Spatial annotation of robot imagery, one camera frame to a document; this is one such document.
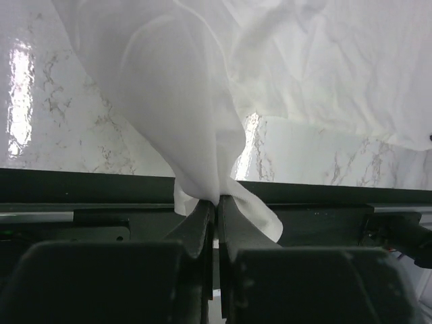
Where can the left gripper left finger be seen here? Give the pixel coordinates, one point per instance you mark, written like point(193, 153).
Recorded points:
point(194, 283)

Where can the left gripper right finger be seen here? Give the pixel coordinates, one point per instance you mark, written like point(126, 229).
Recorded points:
point(236, 235)

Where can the white printed t shirt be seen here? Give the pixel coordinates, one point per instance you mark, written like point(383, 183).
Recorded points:
point(185, 73)

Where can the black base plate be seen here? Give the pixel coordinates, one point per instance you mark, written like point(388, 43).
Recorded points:
point(46, 187)

